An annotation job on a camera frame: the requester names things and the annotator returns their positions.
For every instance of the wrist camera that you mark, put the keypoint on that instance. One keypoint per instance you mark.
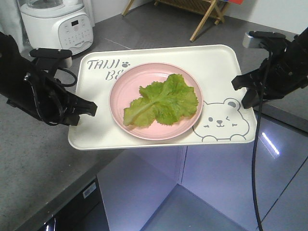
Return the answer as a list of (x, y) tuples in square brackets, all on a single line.
[(46, 59), (252, 39)]

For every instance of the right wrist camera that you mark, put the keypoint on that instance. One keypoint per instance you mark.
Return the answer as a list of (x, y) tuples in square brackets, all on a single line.
[(252, 39)]

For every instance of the grey cabinet door right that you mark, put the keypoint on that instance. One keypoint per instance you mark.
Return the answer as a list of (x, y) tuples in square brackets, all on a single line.
[(221, 176)]

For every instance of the white rice cooker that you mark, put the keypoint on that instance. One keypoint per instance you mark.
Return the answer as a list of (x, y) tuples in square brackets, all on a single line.
[(57, 24)]

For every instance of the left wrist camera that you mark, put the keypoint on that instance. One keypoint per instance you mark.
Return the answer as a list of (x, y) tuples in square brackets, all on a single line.
[(46, 59)]

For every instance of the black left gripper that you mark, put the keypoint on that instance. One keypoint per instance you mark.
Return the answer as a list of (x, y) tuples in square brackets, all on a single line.
[(45, 98)]

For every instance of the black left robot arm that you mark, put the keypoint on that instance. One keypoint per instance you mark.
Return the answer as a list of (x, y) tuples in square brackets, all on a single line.
[(11, 60)]

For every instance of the cream bear serving tray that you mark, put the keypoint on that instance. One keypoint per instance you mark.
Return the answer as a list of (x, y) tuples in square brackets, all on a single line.
[(223, 118)]

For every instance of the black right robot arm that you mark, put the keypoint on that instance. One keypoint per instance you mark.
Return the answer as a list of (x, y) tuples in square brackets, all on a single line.
[(284, 71)]

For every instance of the white pleated curtain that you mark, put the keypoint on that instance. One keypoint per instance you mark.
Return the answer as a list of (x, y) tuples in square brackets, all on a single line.
[(11, 23)]

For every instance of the grey cabinet door centre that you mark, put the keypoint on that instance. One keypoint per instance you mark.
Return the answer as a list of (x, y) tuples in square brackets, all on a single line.
[(136, 182)]

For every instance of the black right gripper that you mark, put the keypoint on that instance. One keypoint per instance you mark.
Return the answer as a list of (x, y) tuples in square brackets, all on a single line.
[(284, 71)]

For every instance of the grey cabinet door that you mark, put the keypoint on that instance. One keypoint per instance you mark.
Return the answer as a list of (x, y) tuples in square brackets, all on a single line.
[(136, 182), (221, 176)]

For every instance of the pink round plate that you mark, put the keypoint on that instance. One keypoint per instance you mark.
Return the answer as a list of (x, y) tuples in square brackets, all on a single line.
[(126, 89)]

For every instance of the green lettuce leaf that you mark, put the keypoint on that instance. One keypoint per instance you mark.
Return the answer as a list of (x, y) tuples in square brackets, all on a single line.
[(165, 102)]

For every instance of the wooden gold-legged rack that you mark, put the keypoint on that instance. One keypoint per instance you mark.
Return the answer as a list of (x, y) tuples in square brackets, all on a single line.
[(206, 8)]

